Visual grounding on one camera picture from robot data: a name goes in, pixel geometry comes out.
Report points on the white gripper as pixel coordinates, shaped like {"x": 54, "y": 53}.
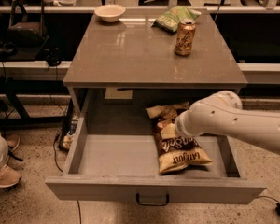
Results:
{"x": 181, "y": 126}

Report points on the brown Late July chip bag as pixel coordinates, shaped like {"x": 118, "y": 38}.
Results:
{"x": 177, "y": 153}

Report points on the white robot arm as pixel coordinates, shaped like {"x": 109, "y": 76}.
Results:
{"x": 222, "y": 114}

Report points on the grey open top drawer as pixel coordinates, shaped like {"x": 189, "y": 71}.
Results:
{"x": 114, "y": 157}

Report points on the grey cabinet with counter top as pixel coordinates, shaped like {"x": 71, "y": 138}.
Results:
{"x": 132, "y": 53}

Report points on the green chip bag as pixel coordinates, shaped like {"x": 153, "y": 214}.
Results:
{"x": 170, "y": 19}

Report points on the white label sheet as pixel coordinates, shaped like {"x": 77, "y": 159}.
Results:
{"x": 116, "y": 94}

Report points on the orange soda can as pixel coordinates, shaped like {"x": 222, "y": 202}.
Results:
{"x": 185, "y": 34}

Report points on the power strip with plugs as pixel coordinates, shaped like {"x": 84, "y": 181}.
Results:
{"x": 68, "y": 133}

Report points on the white ceramic bowl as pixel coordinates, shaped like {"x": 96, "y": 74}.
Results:
{"x": 109, "y": 13}

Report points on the person's tan shoe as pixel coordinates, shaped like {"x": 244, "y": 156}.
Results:
{"x": 8, "y": 177}
{"x": 13, "y": 141}

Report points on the black drawer handle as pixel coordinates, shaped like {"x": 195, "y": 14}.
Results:
{"x": 152, "y": 200}

